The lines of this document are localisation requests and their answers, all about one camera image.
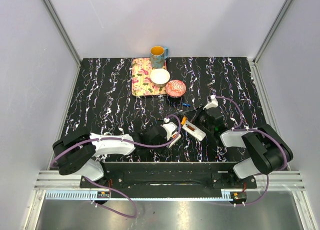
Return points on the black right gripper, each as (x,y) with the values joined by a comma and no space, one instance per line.
(199,110)

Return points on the white remote control with batteries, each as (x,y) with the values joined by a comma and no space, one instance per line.
(194,131)

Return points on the yellow handled screwdriver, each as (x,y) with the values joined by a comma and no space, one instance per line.
(184,120)

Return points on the white remote with orange label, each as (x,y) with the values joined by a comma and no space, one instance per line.
(175,139)

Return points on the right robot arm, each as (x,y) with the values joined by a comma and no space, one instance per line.
(267,150)

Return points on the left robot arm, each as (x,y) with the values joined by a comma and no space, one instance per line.
(73,153)

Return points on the orange patterned bowl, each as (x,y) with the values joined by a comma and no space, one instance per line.
(175,88)

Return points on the white bowl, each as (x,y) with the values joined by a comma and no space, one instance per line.
(160,77)

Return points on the floral rectangular tray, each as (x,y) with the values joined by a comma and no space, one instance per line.
(141,84)

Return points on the blue butterfly mug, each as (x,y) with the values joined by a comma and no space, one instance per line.
(158,56)

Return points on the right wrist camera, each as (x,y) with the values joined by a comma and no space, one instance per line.
(211,103)

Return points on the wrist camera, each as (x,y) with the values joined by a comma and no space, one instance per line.
(211,103)
(170,128)

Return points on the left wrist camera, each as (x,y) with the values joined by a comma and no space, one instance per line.
(170,128)

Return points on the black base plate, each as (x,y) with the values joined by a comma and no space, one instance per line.
(167,180)

